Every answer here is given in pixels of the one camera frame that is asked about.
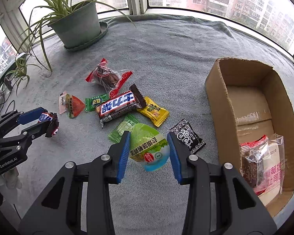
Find small Snickers bar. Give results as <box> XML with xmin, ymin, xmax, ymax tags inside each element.
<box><xmin>38</xmin><ymin>112</ymin><xmax>59</xmax><ymax>137</ymax></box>

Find packaged toast bread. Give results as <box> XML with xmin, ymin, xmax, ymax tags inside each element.
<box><xmin>254</xmin><ymin>134</ymin><xmax>285</xmax><ymax>206</ymax></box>

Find red dark snack packet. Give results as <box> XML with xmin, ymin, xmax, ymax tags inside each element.
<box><xmin>240</xmin><ymin>135</ymin><xmax>270</xmax><ymax>196</ymax></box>

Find green jelly cup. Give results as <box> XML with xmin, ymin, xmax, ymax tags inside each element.
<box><xmin>129</xmin><ymin>123</ymin><xmax>170</xmax><ymax>172</ymax></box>

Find pink small sachet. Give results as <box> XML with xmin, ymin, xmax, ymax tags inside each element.
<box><xmin>59</xmin><ymin>91</ymin><xmax>67</xmax><ymax>114</ymax></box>

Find orange triangular snack packet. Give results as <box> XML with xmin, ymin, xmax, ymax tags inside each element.
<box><xmin>65</xmin><ymin>94</ymin><xmax>85</xmax><ymax>118</ymax></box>

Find dark green candy packet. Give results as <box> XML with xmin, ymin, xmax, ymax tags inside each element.
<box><xmin>85</xmin><ymin>93</ymin><xmax>109</xmax><ymax>112</ymax></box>

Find grey flat device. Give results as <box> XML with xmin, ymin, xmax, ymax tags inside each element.
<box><xmin>0</xmin><ymin>60</ymin><xmax>17</xmax><ymax>91</ymax></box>

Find red clear snack packet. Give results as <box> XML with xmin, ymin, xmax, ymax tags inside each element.
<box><xmin>85</xmin><ymin>58</ymin><xmax>133</xmax><ymax>99</ymax></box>

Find light green candy packet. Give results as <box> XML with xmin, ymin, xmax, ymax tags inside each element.
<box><xmin>108</xmin><ymin>114</ymin><xmax>139</xmax><ymax>143</ymax></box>

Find large Snickers bar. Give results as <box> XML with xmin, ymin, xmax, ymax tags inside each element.
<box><xmin>96</xmin><ymin>84</ymin><xmax>146</xmax><ymax>128</ymax></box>

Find black white candy packet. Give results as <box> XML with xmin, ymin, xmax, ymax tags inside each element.
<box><xmin>170</xmin><ymin>119</ymin><xmax>206</xmax><ymax>154</ymax></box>

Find green plant pot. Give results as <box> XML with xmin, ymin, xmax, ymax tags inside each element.
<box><xmin>48</xmin><ymin>0</ymin><xmax>108</xmax><ymax>52</ymax></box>

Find yellow candy packet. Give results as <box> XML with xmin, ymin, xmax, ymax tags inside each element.
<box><xmin>137</xmin><ymin>96</ymin><xmax>170</xmax><ymax>127</ymax></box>

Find grey towel cloth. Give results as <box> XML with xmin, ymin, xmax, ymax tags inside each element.
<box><xmin>8</xmin><ymin>15</ymin><xmax>294</xmax><ymax>234</ymax></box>

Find cardboard box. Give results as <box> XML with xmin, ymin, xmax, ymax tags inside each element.
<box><xmin>205</xmin><ymin>58</ymin><xmax>294</xmax><ymax>216</ymax></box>

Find spider plant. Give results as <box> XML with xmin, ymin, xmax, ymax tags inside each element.
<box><xmin>5</xmin><ymin>0</ymin><xmax>135</xmax><ymax>96</ymax></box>

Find black cables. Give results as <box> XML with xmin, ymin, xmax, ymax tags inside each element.
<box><xmin>0</xmin><ymin>76</ymin><xmax>17</xmax><ymax>118</ymax></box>

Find window frame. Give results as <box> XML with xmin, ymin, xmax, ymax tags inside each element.
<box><xmin>0</xmin><ymin>0</ymin><xmax>294</xmax><ymax>66</ymax></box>

